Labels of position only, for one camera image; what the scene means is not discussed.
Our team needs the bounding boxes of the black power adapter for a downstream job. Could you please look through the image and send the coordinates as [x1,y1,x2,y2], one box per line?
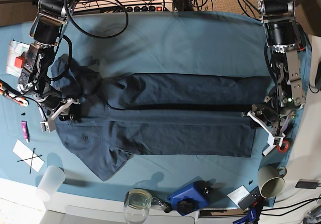
[295,179,320,189]

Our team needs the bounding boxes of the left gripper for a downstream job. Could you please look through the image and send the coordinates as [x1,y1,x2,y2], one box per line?
[241,103,295,147]

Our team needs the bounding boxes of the black remote control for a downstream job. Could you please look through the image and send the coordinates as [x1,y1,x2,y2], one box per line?
[238,186,261,210]

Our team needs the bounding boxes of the dark blue T-shirt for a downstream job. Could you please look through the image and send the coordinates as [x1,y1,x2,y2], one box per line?
[53,62,270,181]

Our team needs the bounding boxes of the blue table cloth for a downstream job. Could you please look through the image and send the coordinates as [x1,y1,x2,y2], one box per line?
[0,10,313,208]

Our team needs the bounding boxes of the blue plastic box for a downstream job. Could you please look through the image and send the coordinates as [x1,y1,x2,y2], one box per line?
[167,180,212,216]

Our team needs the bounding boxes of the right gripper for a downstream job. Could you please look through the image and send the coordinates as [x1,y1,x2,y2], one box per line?
[40,98,81,132]

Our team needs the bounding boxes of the pink glue tube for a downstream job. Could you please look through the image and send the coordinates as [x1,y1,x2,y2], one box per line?
[21,121,30,143]

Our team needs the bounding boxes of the orange utility knife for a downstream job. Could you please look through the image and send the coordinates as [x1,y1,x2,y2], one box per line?
[1,82,29,107]

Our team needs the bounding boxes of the red tape roll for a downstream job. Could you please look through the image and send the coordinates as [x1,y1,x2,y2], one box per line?
[276,139,290,153]

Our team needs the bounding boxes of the frosted plastic cup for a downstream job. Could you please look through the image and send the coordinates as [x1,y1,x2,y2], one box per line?
[36,166,66,202]

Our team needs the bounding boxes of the white paper card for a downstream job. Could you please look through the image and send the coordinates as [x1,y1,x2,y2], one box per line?
[13,140,44,172]

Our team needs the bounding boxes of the clear wine glass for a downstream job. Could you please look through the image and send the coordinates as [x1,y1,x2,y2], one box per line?
[123,188,152,223]

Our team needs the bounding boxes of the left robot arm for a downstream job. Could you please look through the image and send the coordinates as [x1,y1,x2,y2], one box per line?
[246,0,306,156]

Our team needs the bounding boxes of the red cube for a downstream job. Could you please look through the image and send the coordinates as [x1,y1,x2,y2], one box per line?
[14,56,26,69]

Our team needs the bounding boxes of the beige ceramic mug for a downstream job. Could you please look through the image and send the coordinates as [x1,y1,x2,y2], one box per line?
[257,165,287,199]

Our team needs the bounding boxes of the blue clamp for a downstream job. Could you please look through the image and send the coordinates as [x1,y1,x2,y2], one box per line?
[232,208,261,224]

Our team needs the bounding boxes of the white marker pen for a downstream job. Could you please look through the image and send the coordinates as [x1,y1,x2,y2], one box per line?
[262,146,275,157]

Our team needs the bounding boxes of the white power strip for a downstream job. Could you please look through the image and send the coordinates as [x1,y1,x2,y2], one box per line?
[125,4,174,12]

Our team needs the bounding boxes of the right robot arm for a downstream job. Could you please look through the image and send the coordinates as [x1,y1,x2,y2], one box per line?
[17,0,80,132]

